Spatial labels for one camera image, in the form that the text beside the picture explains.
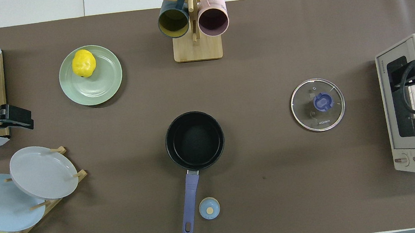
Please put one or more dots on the yellow lemon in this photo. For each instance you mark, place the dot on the yellow lemon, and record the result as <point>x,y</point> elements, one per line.
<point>83,63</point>

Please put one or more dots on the glass lid with blue knob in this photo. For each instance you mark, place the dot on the glass lid with blue knob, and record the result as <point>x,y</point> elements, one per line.
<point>318,115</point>

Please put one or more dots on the grey plate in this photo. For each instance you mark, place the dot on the grey plate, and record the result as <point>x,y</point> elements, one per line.
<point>42,172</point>

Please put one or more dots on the wooden plate rack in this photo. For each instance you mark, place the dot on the wooden plate rack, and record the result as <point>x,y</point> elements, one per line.
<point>51,202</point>

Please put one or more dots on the light green plate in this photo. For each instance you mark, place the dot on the light green plate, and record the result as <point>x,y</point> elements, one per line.
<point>102,85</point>

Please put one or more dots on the brown table mat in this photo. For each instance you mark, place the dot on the brown table mat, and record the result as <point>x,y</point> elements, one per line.
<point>256,68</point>

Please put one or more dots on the dark blue saucepan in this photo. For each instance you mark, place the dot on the dark blue saucepan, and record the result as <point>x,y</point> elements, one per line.
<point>194,141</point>

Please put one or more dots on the dark teal mug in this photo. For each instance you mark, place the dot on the dark teal mug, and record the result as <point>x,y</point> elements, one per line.
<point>173,22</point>

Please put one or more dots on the wooden mug tree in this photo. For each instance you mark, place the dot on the wooden mug tree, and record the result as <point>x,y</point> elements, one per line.
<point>198,49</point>

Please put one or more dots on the pink ribbed mug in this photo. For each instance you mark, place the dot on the pink ribbed mug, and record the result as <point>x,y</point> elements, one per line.
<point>213,20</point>

